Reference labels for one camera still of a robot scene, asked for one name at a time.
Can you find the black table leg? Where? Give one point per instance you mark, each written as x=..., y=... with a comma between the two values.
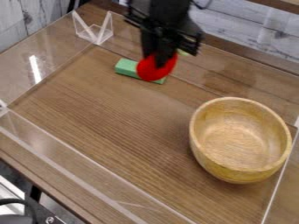
x=35, y=194

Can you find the green rectangular block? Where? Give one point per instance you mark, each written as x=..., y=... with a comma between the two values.
x=126, y=67

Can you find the light wooden bowl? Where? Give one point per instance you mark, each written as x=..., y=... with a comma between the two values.
x=241, y=140

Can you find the clear acrylic corner bracket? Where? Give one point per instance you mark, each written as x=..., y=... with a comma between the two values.
x=97, y=34

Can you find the clear acrylic tray wall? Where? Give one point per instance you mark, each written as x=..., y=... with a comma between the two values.
x=85, y=185

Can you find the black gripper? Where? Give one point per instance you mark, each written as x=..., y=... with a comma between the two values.
x=166, y=26

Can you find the red plush fruit green leaf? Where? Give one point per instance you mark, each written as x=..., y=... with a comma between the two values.
x=150, y=72

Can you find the black device bottom left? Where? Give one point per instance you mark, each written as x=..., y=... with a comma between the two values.
x=30, y=218

